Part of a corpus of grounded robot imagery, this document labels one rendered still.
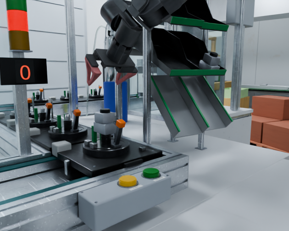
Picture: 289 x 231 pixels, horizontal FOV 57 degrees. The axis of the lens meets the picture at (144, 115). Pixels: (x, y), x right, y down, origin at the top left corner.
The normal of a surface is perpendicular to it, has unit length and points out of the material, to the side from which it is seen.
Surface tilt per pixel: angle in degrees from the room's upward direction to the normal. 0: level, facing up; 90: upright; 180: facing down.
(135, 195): 90
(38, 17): 90
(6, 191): 0
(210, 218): 0
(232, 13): 90
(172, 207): 0
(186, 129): 45
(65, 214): 90
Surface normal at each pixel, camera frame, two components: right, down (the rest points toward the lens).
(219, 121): 0.36, -0.59
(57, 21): 0.75, 0.11
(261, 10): -0.66, 0.13
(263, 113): -0.89, 0.08
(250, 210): 0.00, -0.99
